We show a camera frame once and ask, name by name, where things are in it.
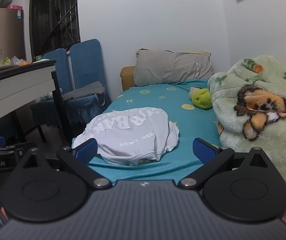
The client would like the mustard brown cushion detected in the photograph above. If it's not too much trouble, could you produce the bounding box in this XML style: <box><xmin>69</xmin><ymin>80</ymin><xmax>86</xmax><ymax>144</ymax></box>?
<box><xmin>120</xmin><ymin>66</ymin><xmax>136</xmax><ymax>91</ymax></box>

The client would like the low blue covered chair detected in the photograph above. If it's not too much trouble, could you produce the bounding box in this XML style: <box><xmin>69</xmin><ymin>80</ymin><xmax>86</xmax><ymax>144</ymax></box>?
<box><xmin>30</xmin><ymin>48</ymin><xmax>71</xmax><ymax>143</ymax></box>

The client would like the tall blue covered chair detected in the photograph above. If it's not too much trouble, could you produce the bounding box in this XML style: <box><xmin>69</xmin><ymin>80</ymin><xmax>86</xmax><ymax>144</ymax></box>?
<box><xmin>63</xmin><ymin>39</ymin><xmax>112</xmax><ymax>130</ymax></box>

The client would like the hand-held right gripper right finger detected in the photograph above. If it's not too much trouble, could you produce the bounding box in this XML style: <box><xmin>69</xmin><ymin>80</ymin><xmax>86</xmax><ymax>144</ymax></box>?
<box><xmin>178</xmin><ymin>137</ymin><xmax>271</xmax><ymax>189</ymax></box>

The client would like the brown refrigerator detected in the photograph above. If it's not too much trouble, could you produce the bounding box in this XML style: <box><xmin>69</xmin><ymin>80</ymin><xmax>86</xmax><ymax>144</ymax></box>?
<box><xmin>0</xmin><ymin>8</ymin><xmax>26</xmax><ymax>63</ymax></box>

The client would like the teal patterned bed sheet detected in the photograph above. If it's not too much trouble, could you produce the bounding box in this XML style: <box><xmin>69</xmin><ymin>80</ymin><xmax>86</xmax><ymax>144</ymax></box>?
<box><xmin>71</xmin><ymin>79</ymin><xmax>222</xmax><ymax>182</ymax></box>

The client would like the grey folded cloth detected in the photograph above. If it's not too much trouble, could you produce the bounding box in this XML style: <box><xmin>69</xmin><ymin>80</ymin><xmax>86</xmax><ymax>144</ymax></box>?
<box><xmin>62</xmin><ymin>81</ymin><xmax>106</xmax><ymax>102</ymax></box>

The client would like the green plush toy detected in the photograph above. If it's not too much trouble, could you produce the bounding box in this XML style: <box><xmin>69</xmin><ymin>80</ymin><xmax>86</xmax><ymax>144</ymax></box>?
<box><xmin>189</xmin><ymin>87</ymin><xmax>212</xmax><ymax>109</ymax></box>

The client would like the white printed t-shirt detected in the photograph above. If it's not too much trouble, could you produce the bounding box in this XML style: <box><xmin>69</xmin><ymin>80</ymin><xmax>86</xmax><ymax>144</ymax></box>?
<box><xmin>71</xmin><ymin>107</ymin><xmax>180</xmax><ymax>167</ymax></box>

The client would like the white desk with black legs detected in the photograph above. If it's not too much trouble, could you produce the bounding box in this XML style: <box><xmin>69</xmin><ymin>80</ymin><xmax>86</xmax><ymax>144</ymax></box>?
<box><xmin>0</xmin><ymin>59</ymin><xmax>73</xmax><ymax>145</ymax></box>

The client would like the clear plastic bag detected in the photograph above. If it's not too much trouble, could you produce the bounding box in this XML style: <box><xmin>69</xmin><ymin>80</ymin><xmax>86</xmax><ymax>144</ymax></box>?
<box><xmin>10</xmin><ymin>56</ymin><xmax>29</xmax><ymax>65</ymax></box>

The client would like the grey pillow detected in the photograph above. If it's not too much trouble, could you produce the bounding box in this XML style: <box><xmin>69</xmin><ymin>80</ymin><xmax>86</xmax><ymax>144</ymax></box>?
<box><xmin>134</xmin><ymin>49</ymin><xmax>214</xmax><ymax>87</ymax></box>

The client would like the dark door with metal grille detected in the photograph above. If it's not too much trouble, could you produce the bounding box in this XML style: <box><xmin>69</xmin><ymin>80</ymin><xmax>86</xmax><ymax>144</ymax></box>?
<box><xmin>29</xmin><ymin>0</ymin><xmax>81</xmax><ymax>58</ymax></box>

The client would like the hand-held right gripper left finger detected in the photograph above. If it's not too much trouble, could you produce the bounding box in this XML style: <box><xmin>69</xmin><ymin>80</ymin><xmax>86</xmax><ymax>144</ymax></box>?
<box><xmin>20</xmin><ymin>138</ymin><xmax>112</xmax><ymax>188</ymax></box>

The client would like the green bear print blanket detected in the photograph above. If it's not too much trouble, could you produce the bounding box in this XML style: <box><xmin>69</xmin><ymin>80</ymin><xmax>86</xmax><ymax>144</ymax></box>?
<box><xmin>207</xmin><ymin>55</ymin><xmax>286</xmax><ymax>184</ymax></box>

